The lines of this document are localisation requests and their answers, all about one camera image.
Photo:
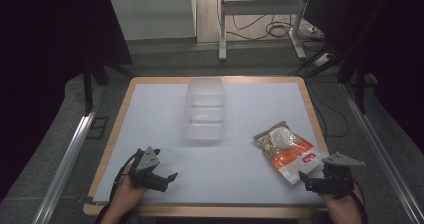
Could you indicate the black stand leg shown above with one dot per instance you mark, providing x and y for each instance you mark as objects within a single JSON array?
[
  {"x": 88, "y": 87},
  {"x": 359, "y": 87}
]

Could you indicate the person's right hand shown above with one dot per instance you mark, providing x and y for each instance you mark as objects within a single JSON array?
[{"x": 346, "y": 204}]

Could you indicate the orange and brown snack packet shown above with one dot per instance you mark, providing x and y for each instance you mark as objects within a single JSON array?
[{"x": 286, "y": 150}]

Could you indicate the aluminium rail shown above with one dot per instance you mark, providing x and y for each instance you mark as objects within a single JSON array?
[
  {"x": 383, "y": 150},
  {"x": 65, "y": 164}
]

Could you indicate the white metal stand frame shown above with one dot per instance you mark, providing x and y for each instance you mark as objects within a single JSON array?
[{"x": 222, "y": 24}]

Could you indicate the person's left hand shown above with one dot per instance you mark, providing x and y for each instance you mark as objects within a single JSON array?
[{"x": 125, "y": 194}]

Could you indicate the white table mat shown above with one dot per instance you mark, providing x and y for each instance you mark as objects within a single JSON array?
[{"x": 216, "y": 170}]

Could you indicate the white power strip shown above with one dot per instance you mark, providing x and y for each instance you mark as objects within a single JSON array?
[{"x": 321, "y": 59}]

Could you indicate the white cabinet panel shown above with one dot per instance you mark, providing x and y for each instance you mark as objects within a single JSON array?
[{"x": 151, "y": 14}]

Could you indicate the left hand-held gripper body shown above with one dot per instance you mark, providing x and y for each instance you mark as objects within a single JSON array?
[{"x": 145, "y": 160}]

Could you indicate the clear plastic container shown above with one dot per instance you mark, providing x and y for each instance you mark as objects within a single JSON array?
[{"x": 205, "y": 109}]

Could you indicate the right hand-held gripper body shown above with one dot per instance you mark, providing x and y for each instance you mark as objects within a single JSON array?
[{"x": 338, "y": 180}]

